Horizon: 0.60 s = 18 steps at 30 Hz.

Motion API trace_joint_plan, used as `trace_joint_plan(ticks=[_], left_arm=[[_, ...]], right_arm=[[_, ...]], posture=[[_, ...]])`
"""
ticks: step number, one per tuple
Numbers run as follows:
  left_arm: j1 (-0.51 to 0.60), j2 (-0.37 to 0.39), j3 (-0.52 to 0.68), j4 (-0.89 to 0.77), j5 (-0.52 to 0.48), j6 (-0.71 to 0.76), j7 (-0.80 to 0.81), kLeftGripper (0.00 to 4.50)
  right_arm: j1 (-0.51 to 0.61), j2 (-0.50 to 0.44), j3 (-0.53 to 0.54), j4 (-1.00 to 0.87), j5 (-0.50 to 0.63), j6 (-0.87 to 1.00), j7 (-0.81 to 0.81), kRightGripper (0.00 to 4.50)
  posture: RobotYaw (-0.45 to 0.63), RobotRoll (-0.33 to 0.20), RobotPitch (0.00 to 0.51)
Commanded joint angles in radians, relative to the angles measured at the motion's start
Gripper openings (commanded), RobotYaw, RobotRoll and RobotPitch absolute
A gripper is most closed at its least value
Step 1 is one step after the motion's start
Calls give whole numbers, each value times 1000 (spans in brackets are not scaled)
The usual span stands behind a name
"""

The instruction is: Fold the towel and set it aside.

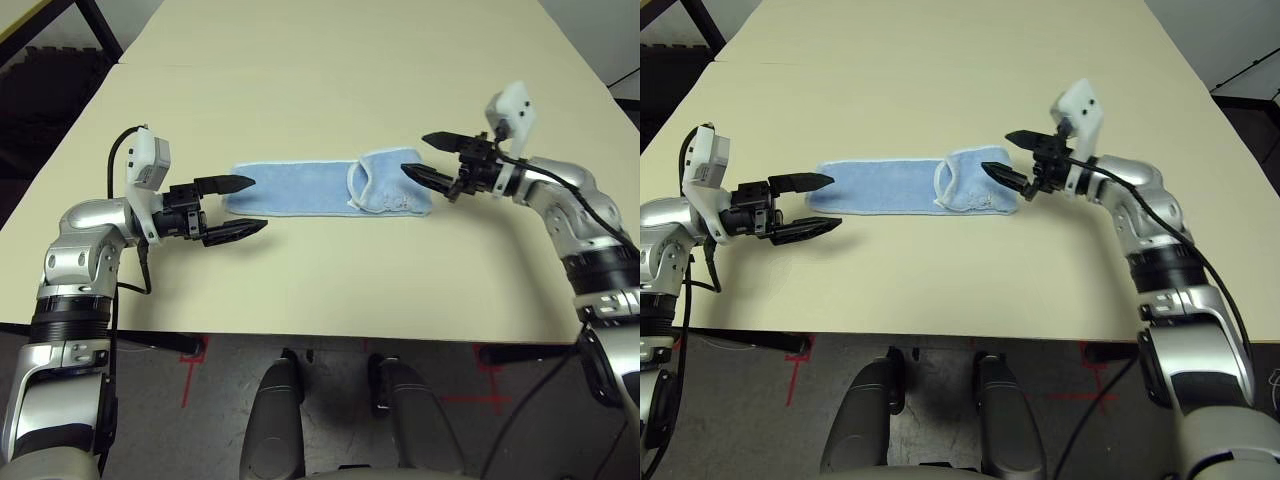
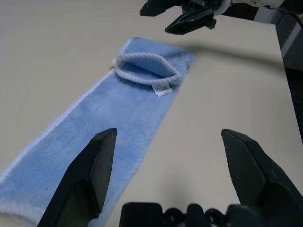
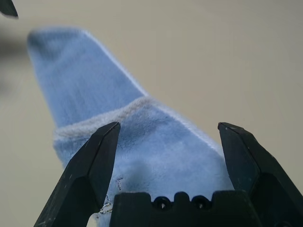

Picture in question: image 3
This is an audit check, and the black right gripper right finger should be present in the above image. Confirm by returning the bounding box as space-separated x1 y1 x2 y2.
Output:
217 122 303 227

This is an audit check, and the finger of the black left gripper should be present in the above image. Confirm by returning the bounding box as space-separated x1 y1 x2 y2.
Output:
0 0 19 19

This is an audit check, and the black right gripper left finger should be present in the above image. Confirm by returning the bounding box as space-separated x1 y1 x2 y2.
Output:
33 122 122 227

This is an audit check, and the light blue towel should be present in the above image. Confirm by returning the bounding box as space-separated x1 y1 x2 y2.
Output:
27 26 235 227

